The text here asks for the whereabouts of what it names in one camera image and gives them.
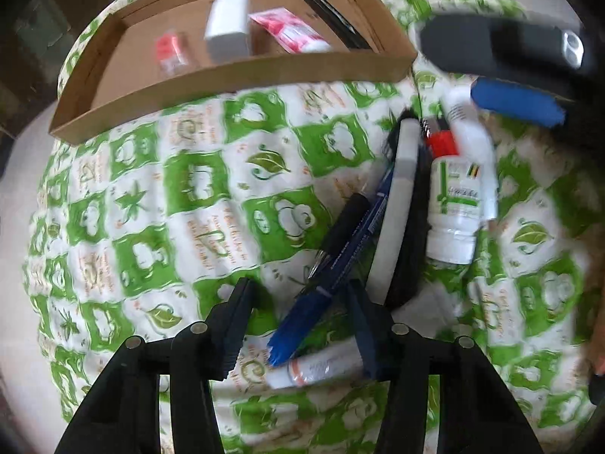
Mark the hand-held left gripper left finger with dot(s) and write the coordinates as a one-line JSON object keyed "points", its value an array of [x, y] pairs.
{"points": [[234, 335]]}

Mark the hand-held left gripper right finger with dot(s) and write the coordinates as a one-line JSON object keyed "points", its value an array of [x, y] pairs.
{"points": [[368, 335]]}

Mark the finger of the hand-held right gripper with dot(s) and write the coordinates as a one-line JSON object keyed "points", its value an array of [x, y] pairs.
{"points": [[520, 104], [496, 42]]}

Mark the white red glue tube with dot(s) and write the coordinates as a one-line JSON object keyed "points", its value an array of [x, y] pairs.
{"points": [[465, 118]]}

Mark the white pen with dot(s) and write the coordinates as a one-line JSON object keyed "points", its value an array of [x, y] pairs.
{"points": [[316, 364]]}

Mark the blue marker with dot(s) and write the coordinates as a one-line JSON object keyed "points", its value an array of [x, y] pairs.
{"points": [[302, 321]]}

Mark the small red object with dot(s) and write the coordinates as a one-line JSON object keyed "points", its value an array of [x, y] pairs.
{"points": [[442, 144]]}

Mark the white green-label bottle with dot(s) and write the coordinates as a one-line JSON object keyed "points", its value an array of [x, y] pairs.
{"points": [[456, 208]]}

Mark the black white comb brush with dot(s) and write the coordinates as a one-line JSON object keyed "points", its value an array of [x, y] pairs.
{"points": [[399, 208]]}

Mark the black yellow-tipped pen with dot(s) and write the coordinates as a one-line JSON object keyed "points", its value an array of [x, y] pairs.
{"points": [[335, 16]]}

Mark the pink flowered tube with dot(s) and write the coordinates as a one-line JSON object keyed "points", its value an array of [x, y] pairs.
{"points": [[293, 33]]}

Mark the shallow cardboard tray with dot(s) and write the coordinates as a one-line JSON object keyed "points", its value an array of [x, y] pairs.
{"points": [[236, 75]]}

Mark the white power adapter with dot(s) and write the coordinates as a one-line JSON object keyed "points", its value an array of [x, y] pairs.
{"points": [[227, 28]]}

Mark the clear case with red insert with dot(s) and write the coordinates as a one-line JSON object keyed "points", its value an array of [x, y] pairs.
{"points": [[172, 54]]}

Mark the person's right hand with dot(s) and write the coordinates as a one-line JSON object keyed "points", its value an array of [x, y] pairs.
{"points": [[598, 340]]}

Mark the green printed blanket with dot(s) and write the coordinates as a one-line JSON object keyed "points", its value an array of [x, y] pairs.
{"points": [[189, 189]]}

